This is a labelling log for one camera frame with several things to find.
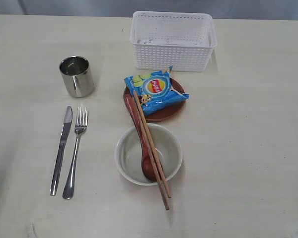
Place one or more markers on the brown wooden plate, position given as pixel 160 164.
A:
pixel 166 112

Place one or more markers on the blue chips bag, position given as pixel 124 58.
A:
pixel 155 90

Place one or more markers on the white bowl dark inside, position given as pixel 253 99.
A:
pixel 128 154

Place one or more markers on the brown wooden spoon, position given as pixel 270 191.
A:
pixel 146 165

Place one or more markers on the silver metal fork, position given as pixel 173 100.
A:
pixel 79 129

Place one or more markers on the silver table knife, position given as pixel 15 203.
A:
pixel 59 159

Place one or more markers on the shiny metal cup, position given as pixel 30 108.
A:
pixel 77 77

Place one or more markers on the white perforated plastic basket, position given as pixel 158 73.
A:
pixel 184 41

